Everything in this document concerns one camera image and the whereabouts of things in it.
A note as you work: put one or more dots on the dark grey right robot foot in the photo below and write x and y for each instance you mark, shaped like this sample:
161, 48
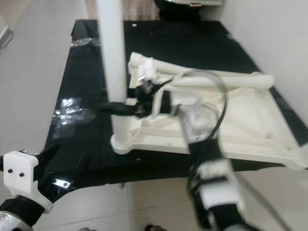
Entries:
155, 227

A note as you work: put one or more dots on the dark grey left robot foot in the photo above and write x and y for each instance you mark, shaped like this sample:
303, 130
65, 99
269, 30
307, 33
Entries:
86, 229

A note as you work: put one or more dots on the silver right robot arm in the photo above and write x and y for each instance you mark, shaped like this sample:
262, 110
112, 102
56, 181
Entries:
207, 159

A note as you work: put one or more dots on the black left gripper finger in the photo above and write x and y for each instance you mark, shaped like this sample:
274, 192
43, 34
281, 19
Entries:
51, 154
83, 168

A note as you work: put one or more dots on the dark grey robot foot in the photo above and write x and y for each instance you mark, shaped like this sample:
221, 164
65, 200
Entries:
86, 229
155, 227

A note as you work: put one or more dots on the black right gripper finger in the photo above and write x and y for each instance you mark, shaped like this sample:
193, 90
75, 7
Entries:
118, 109

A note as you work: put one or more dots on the black table cloth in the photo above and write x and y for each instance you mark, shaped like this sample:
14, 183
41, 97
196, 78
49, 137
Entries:
77, 77

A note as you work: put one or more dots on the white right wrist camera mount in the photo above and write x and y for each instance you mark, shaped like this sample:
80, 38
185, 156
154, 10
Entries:
148, 74

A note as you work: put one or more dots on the white plastic children table top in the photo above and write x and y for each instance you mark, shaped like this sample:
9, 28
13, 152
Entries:
255, 125

